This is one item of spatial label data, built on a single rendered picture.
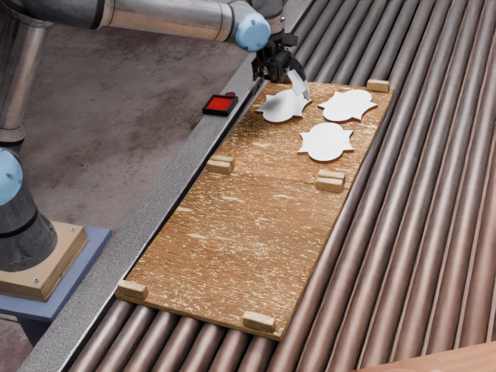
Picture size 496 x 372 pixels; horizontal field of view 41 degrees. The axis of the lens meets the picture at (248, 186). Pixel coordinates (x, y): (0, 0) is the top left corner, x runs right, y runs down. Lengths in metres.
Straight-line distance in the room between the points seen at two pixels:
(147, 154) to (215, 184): 1.84
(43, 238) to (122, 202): 1.62
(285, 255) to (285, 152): 0.34
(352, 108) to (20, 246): 0.85
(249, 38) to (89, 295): 0.61
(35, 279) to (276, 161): 0.59
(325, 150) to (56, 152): 2.23
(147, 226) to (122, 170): 1.81
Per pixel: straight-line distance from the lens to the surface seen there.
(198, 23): 1.33
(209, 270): 1.32
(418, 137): 1.63
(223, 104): 1.81
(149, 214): 1.52
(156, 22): 1.30
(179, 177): 1.60
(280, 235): 1.36
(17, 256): 1.49
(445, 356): 1.03
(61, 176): 3.39
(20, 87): 1.45
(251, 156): 1.58
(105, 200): 3.14
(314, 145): 1.57
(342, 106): 1.70
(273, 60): 1.59
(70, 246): 1.51
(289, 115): 1.68
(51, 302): 1.47
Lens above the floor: 1.87
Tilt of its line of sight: 39 degrees down
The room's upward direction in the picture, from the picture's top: 11 degrees counter-clockwise
